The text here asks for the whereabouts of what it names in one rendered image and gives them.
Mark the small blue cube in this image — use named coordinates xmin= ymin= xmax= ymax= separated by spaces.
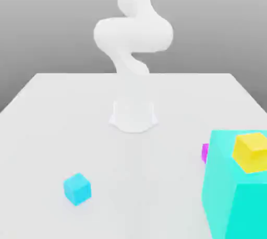
xmin=63 ymin=172 xmax=92 ymax=207

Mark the large turquoise box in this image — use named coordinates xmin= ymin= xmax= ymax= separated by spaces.
xmin=201 ymin=129 xmax=267 ymax=239

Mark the small yellow cube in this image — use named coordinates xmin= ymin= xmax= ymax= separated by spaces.
xmin=232 ymin=132 xmax=267 ymax=174

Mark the small magenta cube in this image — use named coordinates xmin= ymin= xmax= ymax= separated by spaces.
xmin=201 ymin=143 xmax=210 ymax=164

